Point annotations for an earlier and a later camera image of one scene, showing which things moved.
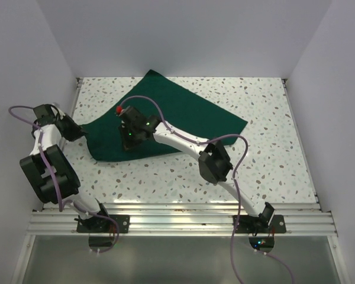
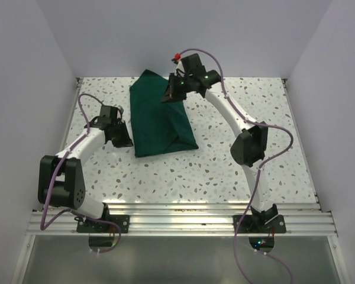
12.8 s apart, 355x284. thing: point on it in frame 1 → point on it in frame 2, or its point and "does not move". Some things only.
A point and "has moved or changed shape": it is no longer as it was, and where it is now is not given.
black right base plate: [254, 225] does not move
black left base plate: [100, 225] does not move
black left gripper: [77, 131] → [126, 141]
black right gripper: [127, 144] → [171, 94]
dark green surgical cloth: [176, 109] has moved or changed shape
